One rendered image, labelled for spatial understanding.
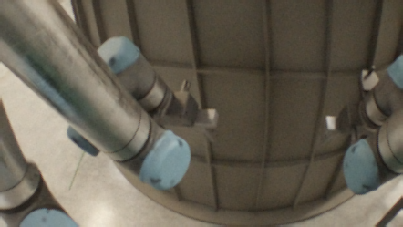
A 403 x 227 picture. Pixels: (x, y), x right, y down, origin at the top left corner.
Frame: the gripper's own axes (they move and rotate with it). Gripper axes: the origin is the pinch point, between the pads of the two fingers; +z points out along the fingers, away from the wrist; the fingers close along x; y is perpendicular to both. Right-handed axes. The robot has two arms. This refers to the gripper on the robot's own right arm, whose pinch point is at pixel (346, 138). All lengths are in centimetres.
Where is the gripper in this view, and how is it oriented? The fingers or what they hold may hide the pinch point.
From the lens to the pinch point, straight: 69.1
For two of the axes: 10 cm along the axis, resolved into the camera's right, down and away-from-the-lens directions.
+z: 0.1, 4.3, 9.0
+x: 10.0, 0.7, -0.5
